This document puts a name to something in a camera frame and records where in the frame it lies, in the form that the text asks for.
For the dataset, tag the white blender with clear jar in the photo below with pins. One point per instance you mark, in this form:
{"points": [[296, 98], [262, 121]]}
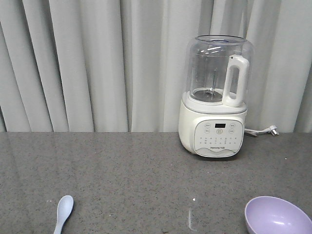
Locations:
{"points": [[214, 102]]}

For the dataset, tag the purple plastic bowl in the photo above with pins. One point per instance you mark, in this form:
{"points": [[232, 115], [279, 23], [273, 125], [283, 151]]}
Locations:
{"points": [[272, 215]]}

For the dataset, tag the light blue plastic spoon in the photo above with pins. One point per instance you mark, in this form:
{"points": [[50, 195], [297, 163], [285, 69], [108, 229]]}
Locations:
{"points": [[64, 209]]}

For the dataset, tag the light grey curtain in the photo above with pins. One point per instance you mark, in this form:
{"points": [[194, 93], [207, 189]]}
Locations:
{"points": [[116, 65]]}

